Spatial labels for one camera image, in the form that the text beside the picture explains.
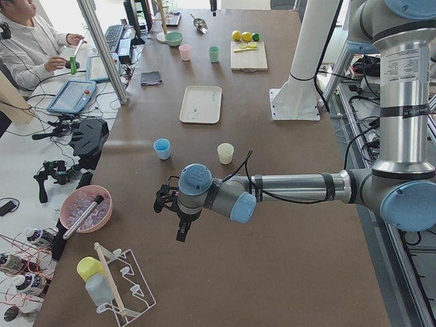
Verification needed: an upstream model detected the metal tube in bowl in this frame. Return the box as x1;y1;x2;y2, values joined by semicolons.
62;195;104;240

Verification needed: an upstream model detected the seated person white hoodie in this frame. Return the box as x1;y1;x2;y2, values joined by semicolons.
1;1;84;91

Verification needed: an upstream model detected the frosted grey cup on rack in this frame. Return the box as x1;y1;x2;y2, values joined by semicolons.
85;273;114;307

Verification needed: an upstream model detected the wooden cutting board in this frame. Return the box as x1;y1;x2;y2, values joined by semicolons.
230;42;268;72

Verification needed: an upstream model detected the mint green bowl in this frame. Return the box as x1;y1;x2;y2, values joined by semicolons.
165;31;183;47

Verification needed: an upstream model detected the cream plastic tray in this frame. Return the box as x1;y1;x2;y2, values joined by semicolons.
179;85;222;125

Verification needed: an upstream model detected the blue teach pendant tablet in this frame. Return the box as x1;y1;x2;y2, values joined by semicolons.
47;80;97;114

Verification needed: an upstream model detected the green lime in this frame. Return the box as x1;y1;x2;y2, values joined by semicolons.
252;33;260;42

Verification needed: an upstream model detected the whole yellow lemon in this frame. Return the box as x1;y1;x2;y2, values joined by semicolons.
232;30;241;42
240;31;253;42

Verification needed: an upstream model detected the blue plastic cup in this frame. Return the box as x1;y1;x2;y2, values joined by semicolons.
153;138;171;160

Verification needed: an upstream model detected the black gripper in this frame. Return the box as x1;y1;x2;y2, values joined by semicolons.
153;176;191;242

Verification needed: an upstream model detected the metal scoop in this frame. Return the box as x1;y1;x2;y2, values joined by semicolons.
190;12;208;34

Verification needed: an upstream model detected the yellow cup on rack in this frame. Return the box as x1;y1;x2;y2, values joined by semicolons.
76;257;104;281

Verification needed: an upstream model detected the pink bowl with ice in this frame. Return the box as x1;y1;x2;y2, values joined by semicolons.
59;185;114;234

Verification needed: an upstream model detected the black camera mount housing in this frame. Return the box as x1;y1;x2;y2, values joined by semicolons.
69;118;109;170

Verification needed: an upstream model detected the green plastic cup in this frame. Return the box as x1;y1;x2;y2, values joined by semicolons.
208;46;220;63

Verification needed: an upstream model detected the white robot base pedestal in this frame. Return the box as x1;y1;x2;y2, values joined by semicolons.
270;0;342;121

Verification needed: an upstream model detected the wooden mug tree stand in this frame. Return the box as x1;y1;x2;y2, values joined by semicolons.
152;0;168;44

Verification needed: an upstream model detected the yellow plastic knife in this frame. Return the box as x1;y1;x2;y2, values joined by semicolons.
232;47;258;53

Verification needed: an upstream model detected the pink plastic cup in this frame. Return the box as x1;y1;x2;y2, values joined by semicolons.
178;44;191;61

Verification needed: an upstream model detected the grey folded cloth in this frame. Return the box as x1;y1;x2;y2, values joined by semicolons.
140;71;162;86

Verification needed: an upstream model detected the black keyboard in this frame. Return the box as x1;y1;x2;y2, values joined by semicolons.
104;25;124;52

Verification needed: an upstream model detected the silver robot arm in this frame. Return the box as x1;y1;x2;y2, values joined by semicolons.
154;1;435;241

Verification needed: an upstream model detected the cream plastic cup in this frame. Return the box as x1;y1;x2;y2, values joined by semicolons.
217;142;234;165

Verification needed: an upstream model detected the white wire cup rack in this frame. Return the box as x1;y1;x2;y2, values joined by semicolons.
94;243;157;326

